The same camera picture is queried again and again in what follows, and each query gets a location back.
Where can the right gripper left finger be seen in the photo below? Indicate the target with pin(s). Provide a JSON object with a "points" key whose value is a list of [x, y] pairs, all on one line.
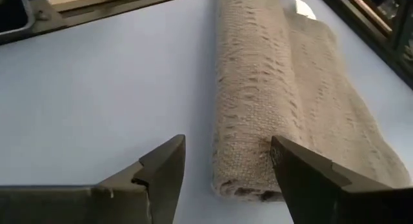
{"points": [[96, 204]]}

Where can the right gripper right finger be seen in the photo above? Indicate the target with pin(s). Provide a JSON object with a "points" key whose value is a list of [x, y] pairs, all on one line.
{"points": [[322, 191]]}

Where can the grey-beige terry towel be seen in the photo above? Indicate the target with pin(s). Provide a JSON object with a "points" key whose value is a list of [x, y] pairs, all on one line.
{"points": [[258, 88]]}

